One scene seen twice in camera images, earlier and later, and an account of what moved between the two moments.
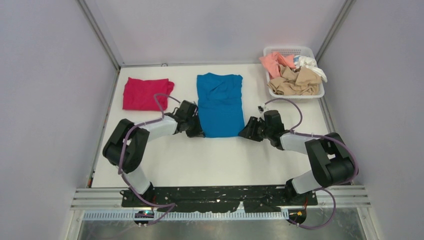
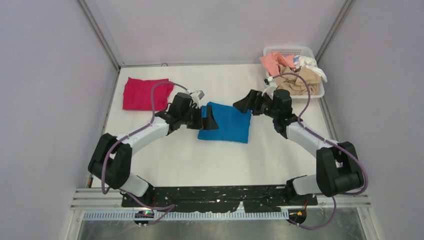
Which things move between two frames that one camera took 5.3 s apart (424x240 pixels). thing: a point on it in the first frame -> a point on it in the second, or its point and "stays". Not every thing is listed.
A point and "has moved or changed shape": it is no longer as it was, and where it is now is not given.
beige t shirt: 301,82 stays
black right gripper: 249,131 -> 252,102
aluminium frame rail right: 345,10 stays
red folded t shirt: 139,94 stays
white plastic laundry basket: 307,52 stays
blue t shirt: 219,99 has moved or changed shape
